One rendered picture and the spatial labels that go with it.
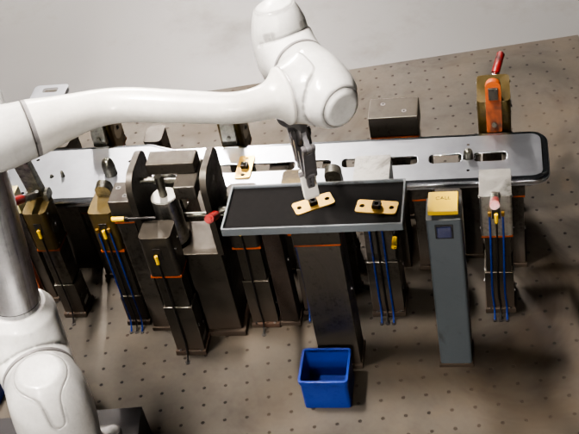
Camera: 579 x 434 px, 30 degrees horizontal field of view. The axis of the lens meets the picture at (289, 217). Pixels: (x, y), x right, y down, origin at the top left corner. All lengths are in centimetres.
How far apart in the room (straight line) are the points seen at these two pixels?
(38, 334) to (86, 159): 66
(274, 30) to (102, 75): 317
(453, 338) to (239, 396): 50
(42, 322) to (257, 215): 49
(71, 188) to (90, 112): 85
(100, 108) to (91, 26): 360
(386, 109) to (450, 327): 59
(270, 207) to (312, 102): 48
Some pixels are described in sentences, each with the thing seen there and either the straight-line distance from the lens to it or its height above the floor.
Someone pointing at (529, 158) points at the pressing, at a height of 100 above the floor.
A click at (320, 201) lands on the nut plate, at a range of 220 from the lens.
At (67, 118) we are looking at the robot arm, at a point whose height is 159.
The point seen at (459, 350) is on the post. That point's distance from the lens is 243.
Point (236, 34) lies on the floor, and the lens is 508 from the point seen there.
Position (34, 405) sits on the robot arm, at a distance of 214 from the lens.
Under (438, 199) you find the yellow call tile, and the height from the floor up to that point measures 116.
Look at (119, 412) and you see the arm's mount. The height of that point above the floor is 80.
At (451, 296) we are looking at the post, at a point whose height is 92.
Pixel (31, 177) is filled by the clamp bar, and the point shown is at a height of 113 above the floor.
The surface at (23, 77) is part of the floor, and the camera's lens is 522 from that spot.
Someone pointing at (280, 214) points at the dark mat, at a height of 116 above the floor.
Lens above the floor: 258
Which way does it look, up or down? 40 degrees down
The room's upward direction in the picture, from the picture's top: 12 degrees counter-clockwise
